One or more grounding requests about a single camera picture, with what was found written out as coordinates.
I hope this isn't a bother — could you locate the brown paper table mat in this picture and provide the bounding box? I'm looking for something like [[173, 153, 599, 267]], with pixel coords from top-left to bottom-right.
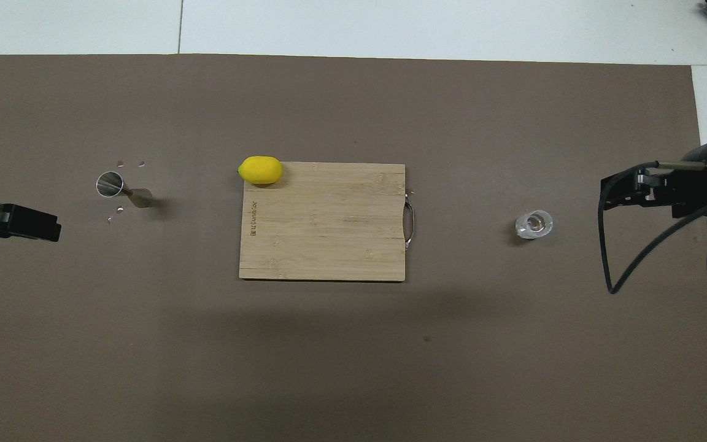
[[0, 54, 707, 442]]

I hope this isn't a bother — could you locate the bamboo cutting board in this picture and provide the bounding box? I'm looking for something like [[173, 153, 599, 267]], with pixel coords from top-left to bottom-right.
[[239, 161, 406, 282]]

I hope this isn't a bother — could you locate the yellow lemon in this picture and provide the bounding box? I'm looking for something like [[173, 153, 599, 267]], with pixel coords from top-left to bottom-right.
[[238, 155, 284, 186]]

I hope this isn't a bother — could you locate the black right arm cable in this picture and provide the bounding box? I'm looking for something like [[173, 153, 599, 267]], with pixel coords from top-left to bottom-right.
[[598, 161, 707, 295]]

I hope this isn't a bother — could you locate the metal cutting board handle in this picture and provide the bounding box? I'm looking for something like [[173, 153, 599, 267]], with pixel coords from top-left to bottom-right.
[[403, 190, 417, 249]]

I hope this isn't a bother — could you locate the small clear glass cup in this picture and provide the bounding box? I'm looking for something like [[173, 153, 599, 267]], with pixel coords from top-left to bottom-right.
[[515, 209, 554, 240]]

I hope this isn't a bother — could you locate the steel double jigger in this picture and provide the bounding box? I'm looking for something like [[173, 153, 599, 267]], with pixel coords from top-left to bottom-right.
[[96, 171, 153, 209]]

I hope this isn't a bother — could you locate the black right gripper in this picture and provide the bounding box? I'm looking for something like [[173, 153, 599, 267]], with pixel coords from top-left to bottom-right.
[[600, 142, 707, 219]]

